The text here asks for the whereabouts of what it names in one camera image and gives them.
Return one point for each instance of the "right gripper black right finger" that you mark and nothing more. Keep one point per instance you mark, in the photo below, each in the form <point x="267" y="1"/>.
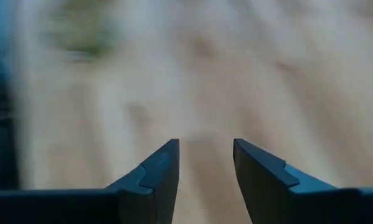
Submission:
<point x="298" y="207"/>

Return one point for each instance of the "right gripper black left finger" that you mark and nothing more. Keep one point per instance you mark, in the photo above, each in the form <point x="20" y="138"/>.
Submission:
<point x="127" y="207"/>

